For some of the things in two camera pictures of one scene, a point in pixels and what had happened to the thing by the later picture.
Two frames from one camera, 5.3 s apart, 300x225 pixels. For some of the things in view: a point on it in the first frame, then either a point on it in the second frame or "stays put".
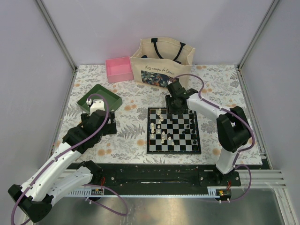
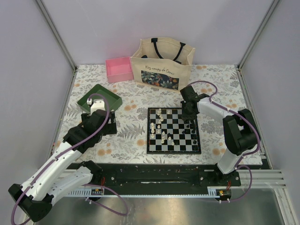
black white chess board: x=168 y=133 stays put
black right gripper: x=169 y=109 to x=184 y=116
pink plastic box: x=119 y=69 stays put
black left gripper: x=111 y=127 stays put
